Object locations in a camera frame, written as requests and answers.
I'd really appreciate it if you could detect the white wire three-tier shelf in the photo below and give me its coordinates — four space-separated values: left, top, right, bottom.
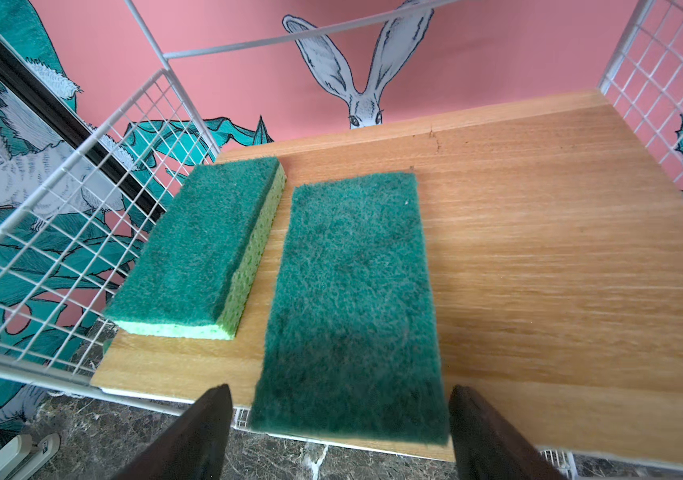
0 0 683 480

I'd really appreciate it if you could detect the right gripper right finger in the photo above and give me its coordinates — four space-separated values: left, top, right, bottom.
449 385 563 479

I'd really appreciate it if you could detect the green sponge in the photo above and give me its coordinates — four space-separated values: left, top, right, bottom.
250 172 449 445
103 157 286 340

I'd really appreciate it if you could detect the grey block by wall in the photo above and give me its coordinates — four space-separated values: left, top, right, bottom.
0 433 61 480

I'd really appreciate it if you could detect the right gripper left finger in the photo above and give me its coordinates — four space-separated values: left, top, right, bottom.
114 384 233 479

